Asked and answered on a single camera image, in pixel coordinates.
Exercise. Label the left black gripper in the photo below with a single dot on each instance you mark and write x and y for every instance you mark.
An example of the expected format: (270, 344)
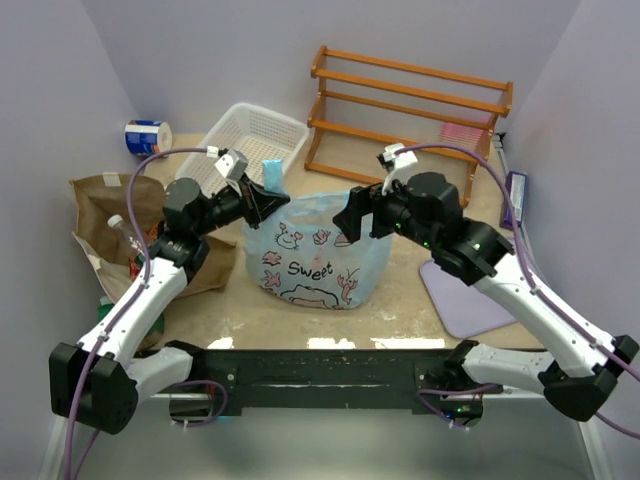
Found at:
(251, 201)

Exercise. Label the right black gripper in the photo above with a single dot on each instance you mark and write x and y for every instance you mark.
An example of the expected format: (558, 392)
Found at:
(377, 215)

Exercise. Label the light blue plastic bag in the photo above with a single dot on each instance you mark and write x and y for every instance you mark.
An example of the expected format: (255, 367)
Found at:
(300, 256)

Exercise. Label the clear water bottle green label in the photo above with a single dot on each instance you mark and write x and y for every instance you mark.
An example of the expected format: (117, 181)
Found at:
(122, 229)

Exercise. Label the brown paper grocery bag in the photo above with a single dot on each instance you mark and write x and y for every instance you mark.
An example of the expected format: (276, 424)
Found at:
(102, 196)

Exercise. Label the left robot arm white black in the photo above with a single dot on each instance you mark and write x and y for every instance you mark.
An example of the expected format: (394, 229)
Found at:
(98, 381)

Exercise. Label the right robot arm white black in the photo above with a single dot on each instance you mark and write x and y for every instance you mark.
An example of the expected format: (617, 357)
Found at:
(580, 364)

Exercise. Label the white plastic basket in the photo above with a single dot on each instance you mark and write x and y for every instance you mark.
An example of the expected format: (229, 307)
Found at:
(258, 133)

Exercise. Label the wooden orange shelf rack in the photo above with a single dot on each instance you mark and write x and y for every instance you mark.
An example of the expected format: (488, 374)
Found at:
(452, 115)

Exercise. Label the blue white paper roll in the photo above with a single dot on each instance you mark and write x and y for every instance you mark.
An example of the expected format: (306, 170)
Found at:
(144, 138)

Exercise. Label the lavender plastic tray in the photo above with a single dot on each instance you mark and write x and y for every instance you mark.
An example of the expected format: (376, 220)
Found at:
(463, 310)

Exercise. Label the green plastic bag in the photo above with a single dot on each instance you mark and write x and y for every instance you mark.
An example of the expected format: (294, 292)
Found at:
(150, 339)

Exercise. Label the purple box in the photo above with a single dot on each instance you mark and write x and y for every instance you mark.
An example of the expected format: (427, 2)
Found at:
(515, 184)

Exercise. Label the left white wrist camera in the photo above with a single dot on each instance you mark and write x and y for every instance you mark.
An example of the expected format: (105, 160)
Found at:
(229, 163)

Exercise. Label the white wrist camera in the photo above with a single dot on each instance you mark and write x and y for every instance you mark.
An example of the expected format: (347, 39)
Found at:
(399, 166)
(229, 163)

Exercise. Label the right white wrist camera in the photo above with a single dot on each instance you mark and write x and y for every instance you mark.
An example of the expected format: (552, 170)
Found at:
(399, 166)

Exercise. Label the black base frame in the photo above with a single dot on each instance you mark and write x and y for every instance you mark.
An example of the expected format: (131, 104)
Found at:
(370, 379)

